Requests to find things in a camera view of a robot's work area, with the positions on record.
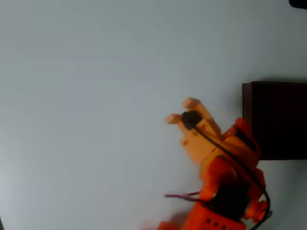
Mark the orange gripper with servo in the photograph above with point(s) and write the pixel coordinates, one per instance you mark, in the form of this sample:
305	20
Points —
197	146

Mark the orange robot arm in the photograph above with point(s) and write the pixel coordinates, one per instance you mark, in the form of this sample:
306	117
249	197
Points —
216	191

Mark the dark brown open box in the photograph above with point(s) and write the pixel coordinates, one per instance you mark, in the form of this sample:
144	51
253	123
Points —
280	115

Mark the light orange camera mount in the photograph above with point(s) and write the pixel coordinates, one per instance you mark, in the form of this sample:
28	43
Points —
199	146

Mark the small black camera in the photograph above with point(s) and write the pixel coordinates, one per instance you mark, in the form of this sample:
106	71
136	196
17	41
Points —
190	119

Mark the black object at frame corner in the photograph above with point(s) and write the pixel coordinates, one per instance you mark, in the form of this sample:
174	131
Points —
299	3

